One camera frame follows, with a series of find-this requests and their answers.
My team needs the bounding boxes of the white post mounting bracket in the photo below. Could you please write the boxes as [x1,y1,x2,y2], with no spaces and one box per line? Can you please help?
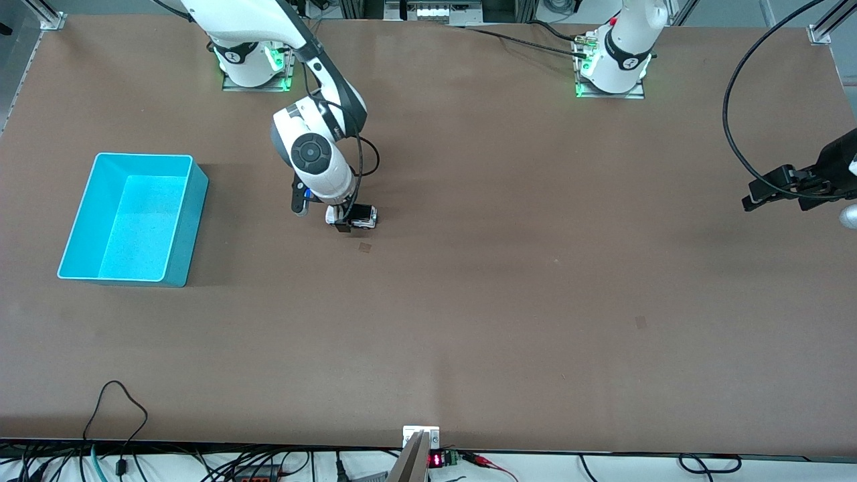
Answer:
[402,425,441,449]

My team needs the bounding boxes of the thick black table cable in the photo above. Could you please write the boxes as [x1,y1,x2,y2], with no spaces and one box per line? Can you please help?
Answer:
[529,19,590,43]

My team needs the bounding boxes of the red clip wires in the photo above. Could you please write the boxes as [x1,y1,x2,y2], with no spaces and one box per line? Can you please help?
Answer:
[461,452,520,482]

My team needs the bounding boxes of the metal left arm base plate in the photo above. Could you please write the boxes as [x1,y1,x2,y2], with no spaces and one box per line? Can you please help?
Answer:
[574,27,645,100]

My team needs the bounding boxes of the thin black table cable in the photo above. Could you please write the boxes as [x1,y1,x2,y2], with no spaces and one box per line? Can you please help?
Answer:
[462,25,590,58]

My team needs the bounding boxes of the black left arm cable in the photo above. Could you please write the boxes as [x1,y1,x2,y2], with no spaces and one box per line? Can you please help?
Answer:
[722,0,846,200]

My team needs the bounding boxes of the turquoise plastic bin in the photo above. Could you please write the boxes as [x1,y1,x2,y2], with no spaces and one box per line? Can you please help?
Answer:
[57,153,210,289]

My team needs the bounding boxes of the grey aluminium camera post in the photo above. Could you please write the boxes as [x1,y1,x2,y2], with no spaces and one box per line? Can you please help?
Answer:
[387,430,429,482]

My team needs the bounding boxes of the black looped cable with plug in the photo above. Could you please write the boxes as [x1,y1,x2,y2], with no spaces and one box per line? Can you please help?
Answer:
[82,380,149,477]

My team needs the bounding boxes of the white toy jeep black roof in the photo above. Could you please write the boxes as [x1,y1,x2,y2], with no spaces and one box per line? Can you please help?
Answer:
[325,204,380,230]

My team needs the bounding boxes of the aluminium corner bracket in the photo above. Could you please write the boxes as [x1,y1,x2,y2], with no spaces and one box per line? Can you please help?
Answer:
[27,0,68,31]
[808,0,857,46]

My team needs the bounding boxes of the black coiled cable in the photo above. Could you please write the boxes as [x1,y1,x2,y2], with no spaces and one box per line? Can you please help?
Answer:
[678,453,743,475]

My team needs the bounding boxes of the grey lit control box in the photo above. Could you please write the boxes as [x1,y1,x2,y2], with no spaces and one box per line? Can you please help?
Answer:
[384,0,484,27]

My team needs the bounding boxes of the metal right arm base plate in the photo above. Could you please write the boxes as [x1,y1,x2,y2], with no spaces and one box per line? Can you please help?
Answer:
[222,19,297,92]

